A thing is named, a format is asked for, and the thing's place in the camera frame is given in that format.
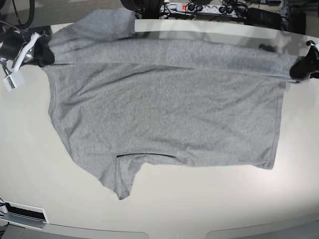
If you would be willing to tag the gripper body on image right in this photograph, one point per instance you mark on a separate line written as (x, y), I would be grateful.
(313, 53)

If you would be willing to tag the white power strip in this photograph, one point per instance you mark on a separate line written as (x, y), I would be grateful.
(189, 8)

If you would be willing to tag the black power adapter box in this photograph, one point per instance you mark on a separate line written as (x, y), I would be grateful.
(263, 18)

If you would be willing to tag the grey t-shirt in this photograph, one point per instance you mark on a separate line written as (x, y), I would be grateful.
(118, 102)

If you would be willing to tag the table cable grommet box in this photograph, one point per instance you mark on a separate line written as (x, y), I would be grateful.
(23, 215)

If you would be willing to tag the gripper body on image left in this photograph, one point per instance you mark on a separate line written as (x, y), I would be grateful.
(11, 45)

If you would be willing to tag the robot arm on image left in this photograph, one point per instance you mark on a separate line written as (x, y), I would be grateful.
(20, 21)

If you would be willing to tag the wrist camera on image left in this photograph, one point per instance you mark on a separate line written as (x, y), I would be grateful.
(14, 80)

